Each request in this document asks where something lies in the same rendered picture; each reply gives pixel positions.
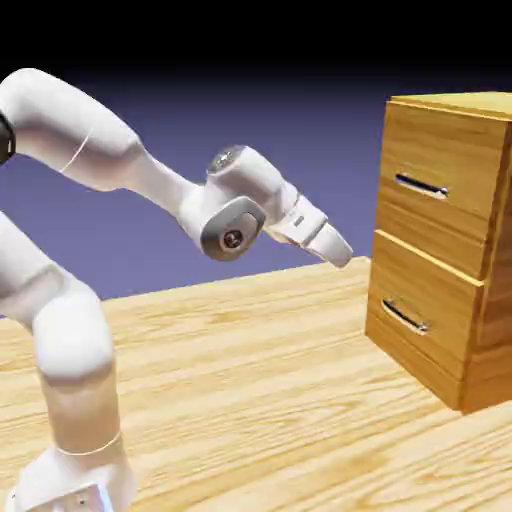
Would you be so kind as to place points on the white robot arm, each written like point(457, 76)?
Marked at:
point(80, 136)

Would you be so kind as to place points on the light wood cabinet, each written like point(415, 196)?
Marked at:
point(492, 280)

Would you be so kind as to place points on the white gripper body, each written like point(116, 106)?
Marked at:
point(332, 242)

